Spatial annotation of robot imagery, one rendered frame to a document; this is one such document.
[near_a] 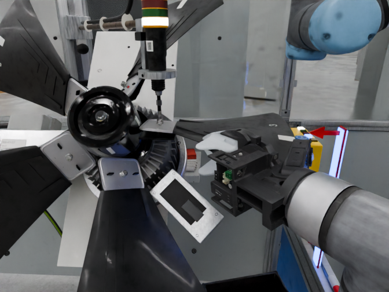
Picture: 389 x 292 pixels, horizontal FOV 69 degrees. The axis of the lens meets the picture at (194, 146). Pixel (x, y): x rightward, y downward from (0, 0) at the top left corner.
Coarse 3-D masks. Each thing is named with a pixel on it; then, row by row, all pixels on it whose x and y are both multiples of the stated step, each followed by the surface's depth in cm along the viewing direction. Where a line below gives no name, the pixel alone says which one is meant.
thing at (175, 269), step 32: (128, 192) 51; (96, 224) 45; (128, 224) 48; (160, 224) 53; (96, 256) 44; (128, 256) 46; (160, 256) 50; (96, 288) 42; (128, 288) 44; (160, 288) 47; (192, 288) 50
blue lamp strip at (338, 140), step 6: (342, 132) 53; (336, 138) 55; (342, 138) 54; (336, 144) 55; (336, 150) 55; (336, 156) 55; (336, 162) 55; (336, 168) 56; (330, 174) 58; (318, 252) 63
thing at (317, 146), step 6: (294, 132) 88; (300, 132) 88; (312, 144) 79; (318, 144) 79; (318, 150) 78; (318, 156) 79; (312, 162) 80; (318, 162) 80; (312, 168) 80; (318, 168) 80
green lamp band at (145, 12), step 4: (144, 12) 47; (148, 12) 46; (152, 12) 46; (156, 12) 46; (160, 12) 46; (164, 12) 47; (144, 16) 47; (148, 16) 47; (160, 16) 47; (164, 16) 47
